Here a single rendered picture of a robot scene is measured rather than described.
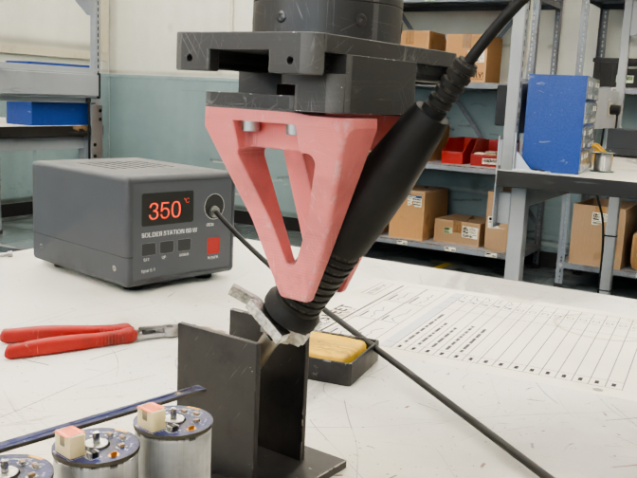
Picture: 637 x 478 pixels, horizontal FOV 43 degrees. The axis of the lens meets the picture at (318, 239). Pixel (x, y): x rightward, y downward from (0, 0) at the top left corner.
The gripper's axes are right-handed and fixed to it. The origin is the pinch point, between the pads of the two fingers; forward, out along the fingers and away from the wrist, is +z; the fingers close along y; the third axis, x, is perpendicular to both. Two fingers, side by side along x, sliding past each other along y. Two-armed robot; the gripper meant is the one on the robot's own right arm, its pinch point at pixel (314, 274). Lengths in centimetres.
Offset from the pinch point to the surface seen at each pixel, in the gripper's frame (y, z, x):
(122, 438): 10.8, 3.2, 1.1
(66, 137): -182, 15, -256
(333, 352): -12.6, 7.9, -7.4
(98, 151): -195, 21, -253
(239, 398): 1.8, 5.4, -2.2
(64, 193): -17.8, 2.4, -39.6
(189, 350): 1.8, 4.0, -5.1
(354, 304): -27.8, 9.4, -15.8
